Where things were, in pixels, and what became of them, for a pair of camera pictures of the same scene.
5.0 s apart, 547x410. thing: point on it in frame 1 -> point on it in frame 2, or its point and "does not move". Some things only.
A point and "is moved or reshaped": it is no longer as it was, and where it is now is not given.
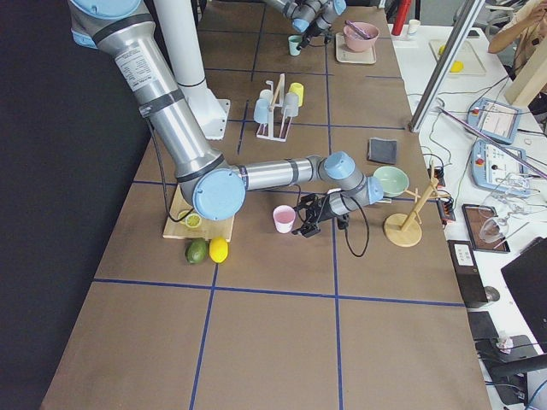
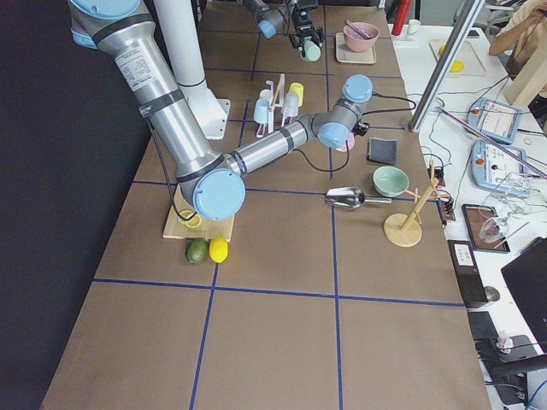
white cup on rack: (267, 95) does not move
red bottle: (401, 15) does not move
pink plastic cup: (284, 216) -> (349, 141)
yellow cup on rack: (298, 89) does not move
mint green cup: (294, 42) is moved or reshaped
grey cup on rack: (291, 104) does not move
